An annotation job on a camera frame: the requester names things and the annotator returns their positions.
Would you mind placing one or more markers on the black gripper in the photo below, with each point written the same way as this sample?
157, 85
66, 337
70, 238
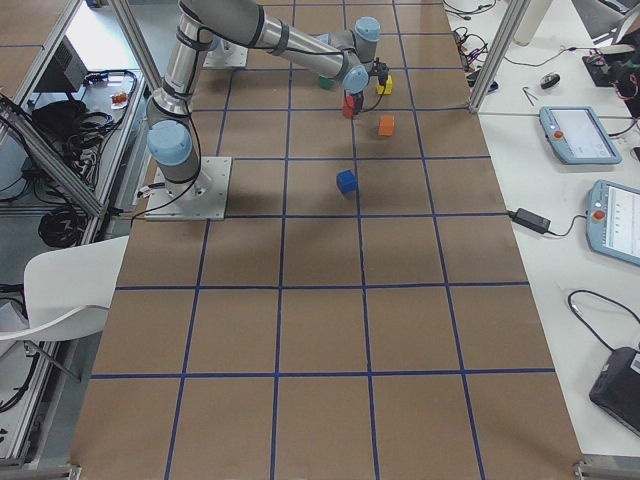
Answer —
353, 97

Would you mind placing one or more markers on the red wooden block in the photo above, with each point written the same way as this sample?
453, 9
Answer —
348, 106

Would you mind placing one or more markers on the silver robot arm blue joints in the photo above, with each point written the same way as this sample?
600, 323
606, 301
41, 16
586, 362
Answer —
218, 35

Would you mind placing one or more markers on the yellow wooden block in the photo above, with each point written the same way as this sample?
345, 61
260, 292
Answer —
385, 87

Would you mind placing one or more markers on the green wooden block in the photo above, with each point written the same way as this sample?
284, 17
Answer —
325, 83

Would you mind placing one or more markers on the orange wooden block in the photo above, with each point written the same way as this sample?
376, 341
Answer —
386, 125

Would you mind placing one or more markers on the blue wooden block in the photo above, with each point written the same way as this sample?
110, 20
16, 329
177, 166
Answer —
346, 182

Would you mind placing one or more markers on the black computer mouse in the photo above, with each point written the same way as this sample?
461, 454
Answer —
549, 81

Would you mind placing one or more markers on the black power adapter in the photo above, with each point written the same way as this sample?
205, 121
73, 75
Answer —
530, 220

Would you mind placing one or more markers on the upper blue teach pendant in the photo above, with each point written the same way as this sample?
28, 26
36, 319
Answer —
577, 137

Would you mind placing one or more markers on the blue teach pendant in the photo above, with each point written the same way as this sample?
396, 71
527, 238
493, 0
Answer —
577, 137
612, 225

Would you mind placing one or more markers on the lower blue teach pendant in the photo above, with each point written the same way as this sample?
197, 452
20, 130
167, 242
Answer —
612, 225

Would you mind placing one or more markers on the black electronics box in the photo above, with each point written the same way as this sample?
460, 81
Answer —
65, 72

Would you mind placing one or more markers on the white plastic chair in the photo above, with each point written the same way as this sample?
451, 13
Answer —
68, 292

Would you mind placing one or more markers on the black laptop bag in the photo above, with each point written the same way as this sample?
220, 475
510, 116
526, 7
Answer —
616, 389

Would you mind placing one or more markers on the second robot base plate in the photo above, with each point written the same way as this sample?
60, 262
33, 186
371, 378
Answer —
225, 55

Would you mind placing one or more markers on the aluminium frame post right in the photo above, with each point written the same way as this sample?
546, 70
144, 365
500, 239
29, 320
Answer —
504, 35

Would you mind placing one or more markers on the aluminium frame post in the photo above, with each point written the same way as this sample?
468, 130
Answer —
137, 43
504, 35

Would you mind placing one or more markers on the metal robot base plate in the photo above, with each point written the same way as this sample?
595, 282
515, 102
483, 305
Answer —
205, 199

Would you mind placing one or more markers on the aluminium frame post left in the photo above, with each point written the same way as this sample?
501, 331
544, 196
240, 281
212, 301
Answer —
137, 43

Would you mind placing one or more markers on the black cable bundle floor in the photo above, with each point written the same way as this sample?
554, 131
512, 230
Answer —
63, 227

